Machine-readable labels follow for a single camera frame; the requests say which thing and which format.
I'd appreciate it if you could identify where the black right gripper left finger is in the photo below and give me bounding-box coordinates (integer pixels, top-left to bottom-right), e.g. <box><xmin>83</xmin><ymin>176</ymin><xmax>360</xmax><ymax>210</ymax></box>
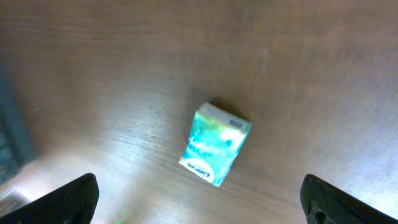
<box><xmin>1</xmin><ymin>173</ymin><xmax>100</xmax><ymax>224</ymax></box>

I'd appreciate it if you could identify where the grey plastic mesh basket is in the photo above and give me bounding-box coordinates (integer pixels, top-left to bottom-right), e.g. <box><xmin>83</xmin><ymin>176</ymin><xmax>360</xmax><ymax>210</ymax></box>
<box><xmin>1</xmin><ymin>68</ymin><xmax>37</xmax><ymax>185</ymax></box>

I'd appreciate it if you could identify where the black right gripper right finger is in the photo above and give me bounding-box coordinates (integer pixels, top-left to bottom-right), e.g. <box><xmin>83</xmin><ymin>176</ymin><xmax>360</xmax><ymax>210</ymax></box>
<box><xmin>300</xmin><ymin>174</ymin><xmax>397</xmax><ymax>224</ymax></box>

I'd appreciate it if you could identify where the teal tissue pack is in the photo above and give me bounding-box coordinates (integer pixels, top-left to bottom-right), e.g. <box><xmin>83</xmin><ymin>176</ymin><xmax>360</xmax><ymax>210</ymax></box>
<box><xmin>178</xmin><ymin>103</ymin><xmax>251</xmax><ymax>187</ymax></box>

